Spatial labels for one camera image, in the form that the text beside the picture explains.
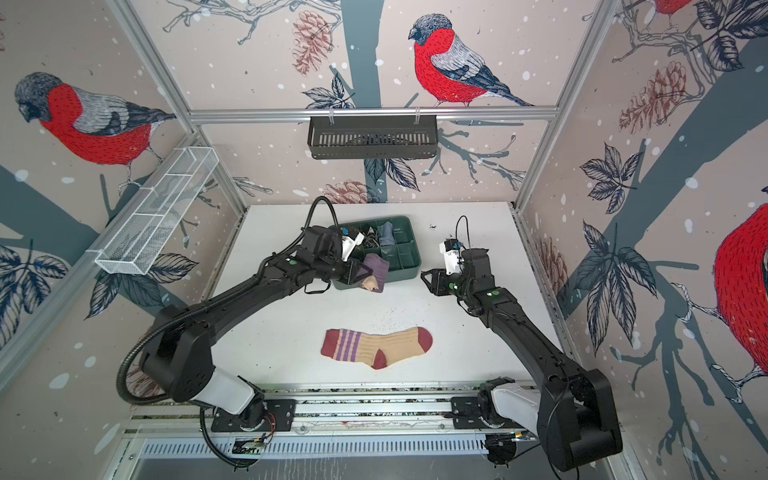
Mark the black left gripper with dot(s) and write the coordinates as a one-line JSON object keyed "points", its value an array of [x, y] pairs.
{"points": [[351, 271]]}

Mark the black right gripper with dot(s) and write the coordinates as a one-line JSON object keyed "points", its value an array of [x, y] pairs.
{"points": [[439, 284]]}

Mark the purple striped sock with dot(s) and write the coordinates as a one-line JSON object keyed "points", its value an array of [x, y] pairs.
{"points": [[375, 270]]}

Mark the beige maroon striped sock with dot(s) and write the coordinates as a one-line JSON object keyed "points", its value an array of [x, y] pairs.
{"points": [[376, 351]]}

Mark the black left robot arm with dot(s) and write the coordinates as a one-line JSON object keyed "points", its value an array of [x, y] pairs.
{"points": [[175, 361]]}

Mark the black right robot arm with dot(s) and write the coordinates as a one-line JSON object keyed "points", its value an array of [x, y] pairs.
{"points": [[572, 410]]}

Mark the rolled black white sock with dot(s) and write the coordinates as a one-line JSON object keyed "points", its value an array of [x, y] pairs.
{"points": [[371, 239]]}

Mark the rolled blue grey sock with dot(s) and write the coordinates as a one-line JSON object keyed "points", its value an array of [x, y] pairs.
{"points": [[386, 235]]}

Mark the green compartment tray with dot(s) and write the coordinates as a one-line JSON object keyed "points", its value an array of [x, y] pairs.
{"points": [[404, 258]]}

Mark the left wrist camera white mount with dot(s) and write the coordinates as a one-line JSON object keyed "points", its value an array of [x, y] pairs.
{"points": [[349, 244]]}

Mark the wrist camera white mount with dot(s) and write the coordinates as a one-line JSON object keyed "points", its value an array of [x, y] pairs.
{"points": [[349, 244], [450, 250]]}

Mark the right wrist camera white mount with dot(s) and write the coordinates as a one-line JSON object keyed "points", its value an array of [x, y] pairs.
{"points": [[450, 250]]}

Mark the black hanging wire basket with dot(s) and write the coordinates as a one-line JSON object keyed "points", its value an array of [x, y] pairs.
{"points": [[373, 137]]}

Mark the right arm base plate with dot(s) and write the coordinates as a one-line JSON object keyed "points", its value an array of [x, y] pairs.
{"points": [[466, 414]]}

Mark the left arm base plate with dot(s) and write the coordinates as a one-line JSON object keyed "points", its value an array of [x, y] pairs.
{"points": [[267, 416]]}

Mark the aluminium horizontal frame bar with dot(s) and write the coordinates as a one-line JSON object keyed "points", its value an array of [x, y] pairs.
{"points": [[235, 116]]}

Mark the white mesh wall shelf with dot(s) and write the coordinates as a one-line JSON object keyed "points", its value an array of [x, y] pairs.
{"points": [[140, 239]]}

